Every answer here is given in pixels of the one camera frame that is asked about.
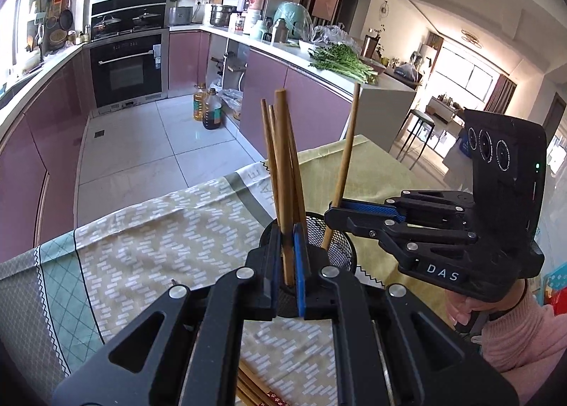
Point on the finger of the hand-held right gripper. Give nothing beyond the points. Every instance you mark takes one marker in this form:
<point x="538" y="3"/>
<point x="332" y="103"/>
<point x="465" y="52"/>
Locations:
<point x="425" y="202"/>
<point x="434" y="233"/>

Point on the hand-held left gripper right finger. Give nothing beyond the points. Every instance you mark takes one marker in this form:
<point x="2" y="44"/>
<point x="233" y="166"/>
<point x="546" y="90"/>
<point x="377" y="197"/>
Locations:
<point x="301" y="277"/>

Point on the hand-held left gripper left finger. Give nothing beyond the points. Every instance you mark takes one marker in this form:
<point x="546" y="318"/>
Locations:
<point x="268" y="273"/>

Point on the black mesh utensil holder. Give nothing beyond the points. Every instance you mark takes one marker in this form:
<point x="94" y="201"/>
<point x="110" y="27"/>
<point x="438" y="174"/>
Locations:
<point x="315" y="228"/>

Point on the bunch of wooden chopsticks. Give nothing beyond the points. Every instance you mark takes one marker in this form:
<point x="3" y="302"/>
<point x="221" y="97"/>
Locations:
<point x="252" y="388"/>

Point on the person's right forearm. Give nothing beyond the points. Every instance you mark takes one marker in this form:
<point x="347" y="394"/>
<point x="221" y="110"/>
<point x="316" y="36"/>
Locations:
<point x="527" y="344"/>

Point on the person's right hand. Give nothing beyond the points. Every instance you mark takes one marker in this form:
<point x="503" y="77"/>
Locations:
<point x="465" y="310"/>

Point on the black stool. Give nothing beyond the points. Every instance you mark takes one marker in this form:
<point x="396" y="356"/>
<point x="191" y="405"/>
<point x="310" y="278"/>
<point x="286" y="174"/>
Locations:
<point x="418" y="120"/>

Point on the brown curtain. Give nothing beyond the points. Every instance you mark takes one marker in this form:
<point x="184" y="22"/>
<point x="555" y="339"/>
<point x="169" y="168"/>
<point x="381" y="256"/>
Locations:
<point x="502" y="93"/>

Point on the printed green yellow tablecloth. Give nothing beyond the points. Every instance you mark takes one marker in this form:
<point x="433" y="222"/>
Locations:
<point x="155" y="233"/>

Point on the living room window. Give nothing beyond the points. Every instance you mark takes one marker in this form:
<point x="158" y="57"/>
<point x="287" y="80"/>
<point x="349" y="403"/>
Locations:
<point x="465" y="73"/>

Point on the bunch of green vegetables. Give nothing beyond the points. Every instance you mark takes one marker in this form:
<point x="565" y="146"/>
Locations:
<point x="345" y="62"/>

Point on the brown tumbler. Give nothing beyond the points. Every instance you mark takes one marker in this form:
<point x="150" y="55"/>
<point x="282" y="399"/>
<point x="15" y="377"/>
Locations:
<point x="370" y="47"/>

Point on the dark oil bottle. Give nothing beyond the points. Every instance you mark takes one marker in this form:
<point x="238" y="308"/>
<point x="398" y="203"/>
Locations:
<point x="212" y="111"/>

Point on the gold ceiling lamp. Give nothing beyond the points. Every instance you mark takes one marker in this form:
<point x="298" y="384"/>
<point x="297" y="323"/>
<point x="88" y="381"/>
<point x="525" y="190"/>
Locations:
<point x="470" y="37"/>

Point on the crumpled plastic bag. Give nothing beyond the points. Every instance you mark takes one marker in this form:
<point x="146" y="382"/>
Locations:
<point x="231" y="100"/>

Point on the yellow oil bottle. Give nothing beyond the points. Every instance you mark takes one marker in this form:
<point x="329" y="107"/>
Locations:
<point x="199" y="104"/>

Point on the clear plastic bag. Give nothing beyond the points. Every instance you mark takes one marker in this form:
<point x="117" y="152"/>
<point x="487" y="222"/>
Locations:
<point x="332" y="36"/>

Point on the dark metal flask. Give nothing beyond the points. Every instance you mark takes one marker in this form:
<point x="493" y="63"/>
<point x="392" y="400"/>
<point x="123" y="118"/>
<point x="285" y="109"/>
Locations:
<point x="279" y="31"/>

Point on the mint green appliance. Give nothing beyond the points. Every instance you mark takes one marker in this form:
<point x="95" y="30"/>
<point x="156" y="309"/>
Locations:
<point x="294" y="16"/>

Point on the black integrated stove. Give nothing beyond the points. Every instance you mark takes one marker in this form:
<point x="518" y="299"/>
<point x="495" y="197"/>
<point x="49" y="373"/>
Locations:
<point x="128" y="73"/>

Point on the pink base cabinets with sink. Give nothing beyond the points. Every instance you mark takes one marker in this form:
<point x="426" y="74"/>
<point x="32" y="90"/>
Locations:
<point x="44" y="144"/>

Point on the steel stockpot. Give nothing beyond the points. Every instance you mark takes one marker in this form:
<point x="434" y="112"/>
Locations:
<point x="221" y="16"/>

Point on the pink kettle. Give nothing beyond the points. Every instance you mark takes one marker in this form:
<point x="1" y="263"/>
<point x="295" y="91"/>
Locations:
<point x="258" y="0"/>

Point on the silver countertop appliance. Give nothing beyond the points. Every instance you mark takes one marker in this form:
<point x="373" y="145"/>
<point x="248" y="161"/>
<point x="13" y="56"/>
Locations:
<point x="181" y="16"/>

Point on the black wok with lid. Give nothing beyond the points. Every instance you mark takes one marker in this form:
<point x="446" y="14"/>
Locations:
<point x="106" y="21"/>
<point x="146" y="19"/>

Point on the hanging frying pans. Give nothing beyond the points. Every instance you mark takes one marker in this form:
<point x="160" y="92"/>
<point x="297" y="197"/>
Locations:
<point x="60" y="20"/>

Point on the kitchen window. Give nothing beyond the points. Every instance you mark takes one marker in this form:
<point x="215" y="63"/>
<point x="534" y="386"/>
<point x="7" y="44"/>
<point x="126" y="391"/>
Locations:
<point x="9" y="25"/>

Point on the wall clock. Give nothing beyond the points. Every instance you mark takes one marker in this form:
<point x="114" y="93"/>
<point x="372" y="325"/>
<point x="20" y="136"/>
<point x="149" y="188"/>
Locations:
<point x="385" y="9"/>

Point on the pink wall painting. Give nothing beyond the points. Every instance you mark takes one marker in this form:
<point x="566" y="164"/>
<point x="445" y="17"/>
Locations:
<point x="326" y="0"/>

